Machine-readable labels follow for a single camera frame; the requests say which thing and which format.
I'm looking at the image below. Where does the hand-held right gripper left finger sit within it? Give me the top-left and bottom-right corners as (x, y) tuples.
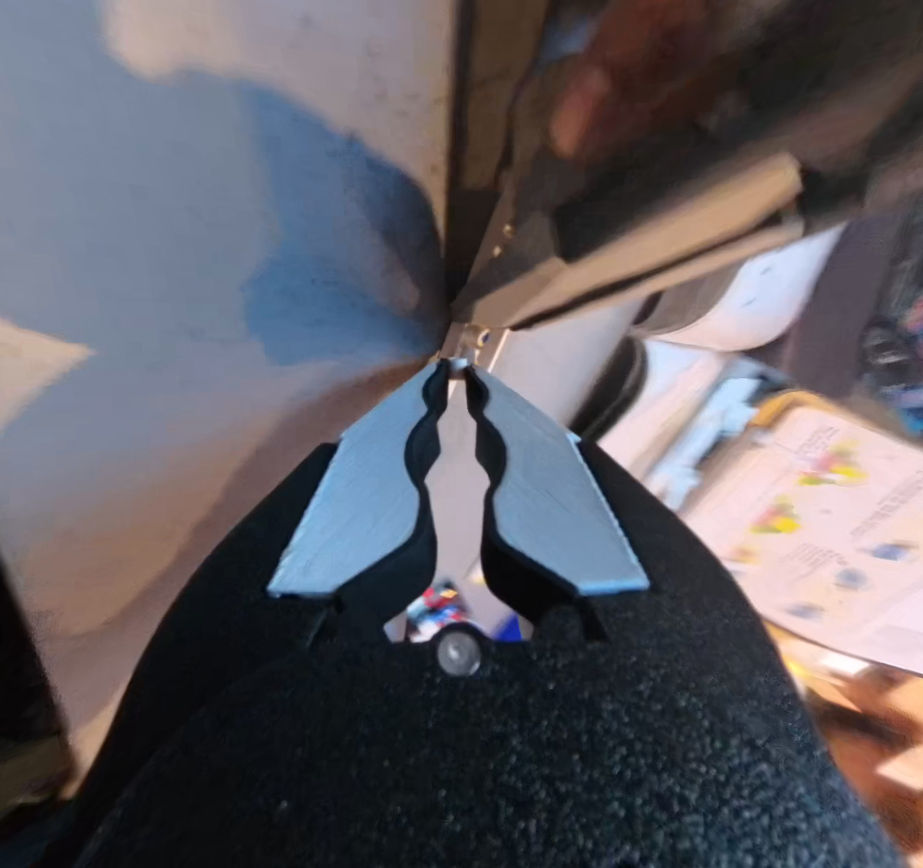
(267, 362), (449, 627)

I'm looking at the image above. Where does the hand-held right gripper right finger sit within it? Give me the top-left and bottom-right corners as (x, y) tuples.
(463, 365), (651, 627)

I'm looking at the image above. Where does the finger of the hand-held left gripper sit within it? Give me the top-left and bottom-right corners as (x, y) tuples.
(503, 221), (807, 333)
(449, 152), (805, 328)

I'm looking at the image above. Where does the long white toy beam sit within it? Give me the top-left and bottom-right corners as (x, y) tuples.
(441, 323), (509, 371)

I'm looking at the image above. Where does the grey desk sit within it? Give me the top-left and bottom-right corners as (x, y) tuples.
(0, 0), (650, 797)

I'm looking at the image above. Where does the person's left hand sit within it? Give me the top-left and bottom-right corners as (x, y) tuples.
(548, 0), (765, 162)

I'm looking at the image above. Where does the open white instruction booklet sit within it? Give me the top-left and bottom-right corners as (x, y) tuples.
(570, 226), (845, 451)

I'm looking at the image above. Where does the red white brick vehicle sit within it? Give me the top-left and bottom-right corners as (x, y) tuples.
(404, 583), (470, 644)

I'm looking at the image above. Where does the wooden board with paper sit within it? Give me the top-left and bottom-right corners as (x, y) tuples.
(678, 392), (923, 674)

